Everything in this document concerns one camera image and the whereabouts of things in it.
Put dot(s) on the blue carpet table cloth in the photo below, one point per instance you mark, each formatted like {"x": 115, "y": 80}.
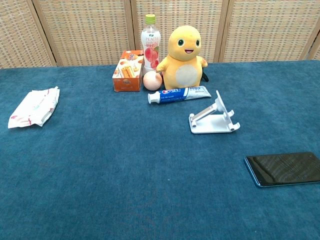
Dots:
{"x": 125, "y": 175}

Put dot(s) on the white small box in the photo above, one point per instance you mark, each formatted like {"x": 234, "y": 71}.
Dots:
{"x": 212, "y": 125}

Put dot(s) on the yellow plush toy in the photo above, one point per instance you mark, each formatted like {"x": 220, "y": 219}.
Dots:
{"x": 185, "y": 72}

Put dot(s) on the white wet wipes pack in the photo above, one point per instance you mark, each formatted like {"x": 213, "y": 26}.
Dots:
{"x": 32, "y": 107}

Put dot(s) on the black smartphone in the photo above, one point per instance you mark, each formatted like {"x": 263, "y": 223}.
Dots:
{"x": 282, "y": 170}

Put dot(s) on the peach drink bottle green cap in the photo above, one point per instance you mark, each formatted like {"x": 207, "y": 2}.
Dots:
{"x": 150, "y": 42}

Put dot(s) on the orange snack box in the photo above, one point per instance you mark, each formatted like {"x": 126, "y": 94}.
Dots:
{"x": 126, "y": 76}

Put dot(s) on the woven rattan screen panel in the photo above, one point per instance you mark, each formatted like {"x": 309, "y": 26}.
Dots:
{"x": 270, "y": 30}
{"x": 190, "y": 15}
{"x": 315, "y": 51}
{"x": 17, "y": 35}
{"x": 85, "y": 32}

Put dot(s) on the blue white toothpaste tube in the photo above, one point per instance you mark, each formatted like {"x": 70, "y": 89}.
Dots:
{"x": 175, "y": 95}

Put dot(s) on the pink ball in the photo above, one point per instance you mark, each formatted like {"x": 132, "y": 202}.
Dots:
{"x": 152, "y": 81}

